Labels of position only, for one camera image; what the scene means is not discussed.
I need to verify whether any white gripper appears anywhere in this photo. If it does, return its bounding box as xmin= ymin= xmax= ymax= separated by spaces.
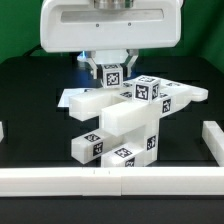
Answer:
xmin=40 ymin=0 xmax=183 ymax=79

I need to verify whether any white tagged cube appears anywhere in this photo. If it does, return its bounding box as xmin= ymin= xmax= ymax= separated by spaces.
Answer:
xmin=132 ymin=75 xmax=161 ymax=103
xmin=102 ymin=64 xmax=123 ymax=88

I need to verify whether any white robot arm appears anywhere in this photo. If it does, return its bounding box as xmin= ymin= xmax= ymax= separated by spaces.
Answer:
xmin=40 ymin=0 xmax=184 ymax=78

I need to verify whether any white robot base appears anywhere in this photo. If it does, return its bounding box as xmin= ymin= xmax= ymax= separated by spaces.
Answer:
xmin=77 ymin=50 xmax=128 ymax=69

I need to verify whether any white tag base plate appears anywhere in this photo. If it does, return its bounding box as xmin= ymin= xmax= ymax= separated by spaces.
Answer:
xmin=57 ymin=88 xmax=92 ymax=108

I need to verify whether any black cable with connector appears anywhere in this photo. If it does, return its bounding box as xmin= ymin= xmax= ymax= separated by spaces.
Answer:
xmin=21 ymin=43 xmax=43 ymax=58

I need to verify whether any white right fence rail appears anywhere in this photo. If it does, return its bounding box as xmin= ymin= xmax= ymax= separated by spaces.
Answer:
xmin=202 ymin=121 xmax=224 ymax=167

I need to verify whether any white fence rail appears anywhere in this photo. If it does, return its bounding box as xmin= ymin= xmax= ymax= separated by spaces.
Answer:
xmin=0 ymin=167 xmax=224 ymax=197
xmin=0 ymin=121 xmax=4 ymax=142
xmin=202 ymin=121 xmax=224 ymax=167

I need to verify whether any white front fence rail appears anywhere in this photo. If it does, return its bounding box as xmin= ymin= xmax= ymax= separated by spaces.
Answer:
xmin=0 ymin=167 xmax=224 ymax=197

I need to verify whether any white left fence rail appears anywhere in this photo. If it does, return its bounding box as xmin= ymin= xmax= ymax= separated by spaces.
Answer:
xmin=0 ymin=121 xmax=4 ymax=142

